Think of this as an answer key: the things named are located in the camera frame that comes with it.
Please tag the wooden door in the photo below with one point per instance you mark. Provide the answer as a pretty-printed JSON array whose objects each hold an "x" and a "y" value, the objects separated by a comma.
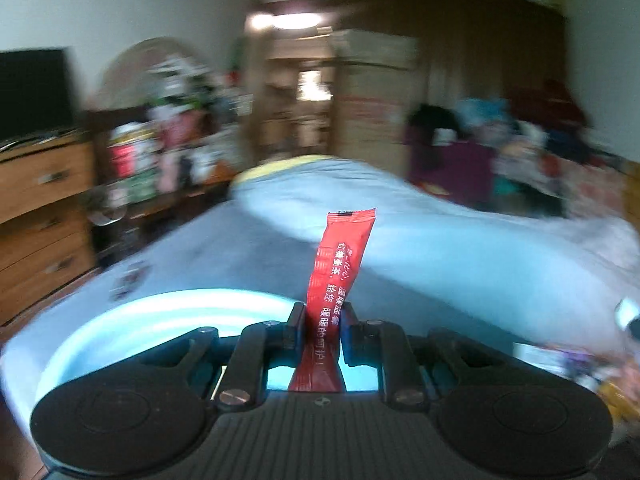
[{"x": 252, "y": 100}]

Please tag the black television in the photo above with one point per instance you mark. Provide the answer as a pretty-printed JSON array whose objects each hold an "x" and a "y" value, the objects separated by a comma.
[{"x": 35, "y": 92}]

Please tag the pile of colourful packets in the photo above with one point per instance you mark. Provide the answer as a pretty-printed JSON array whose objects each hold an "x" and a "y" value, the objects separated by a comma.
[{"x": 575, "y": 370}]

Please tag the large cardboard box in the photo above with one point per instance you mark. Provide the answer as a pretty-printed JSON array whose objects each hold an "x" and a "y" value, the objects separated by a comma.
[{"x": 375, "y": 95}]

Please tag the turquoise plastic basket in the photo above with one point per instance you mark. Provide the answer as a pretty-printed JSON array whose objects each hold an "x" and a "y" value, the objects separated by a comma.
[{"x": 150, "y": 310}]

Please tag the wooden dresser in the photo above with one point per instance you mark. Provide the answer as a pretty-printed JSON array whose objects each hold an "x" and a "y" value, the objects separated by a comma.
[{"x": 40, "y": 220}]

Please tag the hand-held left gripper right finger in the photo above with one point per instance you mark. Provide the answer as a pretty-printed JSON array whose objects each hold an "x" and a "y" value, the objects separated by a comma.
[{"x": 350, "y": 340}]

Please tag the yellow blanket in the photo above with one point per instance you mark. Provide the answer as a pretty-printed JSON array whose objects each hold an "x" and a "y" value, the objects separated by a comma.
[{"x": 280, "y": 165}]

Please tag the pale folded duvet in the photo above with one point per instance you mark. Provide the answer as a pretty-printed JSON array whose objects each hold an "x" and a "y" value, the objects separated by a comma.
[{"x": 425, "y": 240}]

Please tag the floral round folding tabletop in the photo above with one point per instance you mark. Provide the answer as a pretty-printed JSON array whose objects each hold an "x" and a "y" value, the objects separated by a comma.
[{"x": 150, "y": 55}]

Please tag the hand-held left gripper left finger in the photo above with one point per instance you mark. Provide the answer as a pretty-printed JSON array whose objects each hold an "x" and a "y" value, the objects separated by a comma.
[{"x": 296, "y": 330}]

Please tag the red sachet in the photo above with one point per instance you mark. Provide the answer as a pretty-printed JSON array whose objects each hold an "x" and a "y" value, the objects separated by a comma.
[{"x": 337, "y": 270}]

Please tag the dark wooden wardrobe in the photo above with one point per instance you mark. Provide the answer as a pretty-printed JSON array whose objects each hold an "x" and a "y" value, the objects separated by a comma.
[{"x": 475, "y": 35}]

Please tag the pile of clothes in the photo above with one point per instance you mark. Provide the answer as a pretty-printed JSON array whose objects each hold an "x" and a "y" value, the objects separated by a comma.
[{"x": 500, "y": 155}]

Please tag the heap of bags and clutter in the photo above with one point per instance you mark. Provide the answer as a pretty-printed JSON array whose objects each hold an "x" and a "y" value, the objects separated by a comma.
[{"x": 165, "y": 135}]

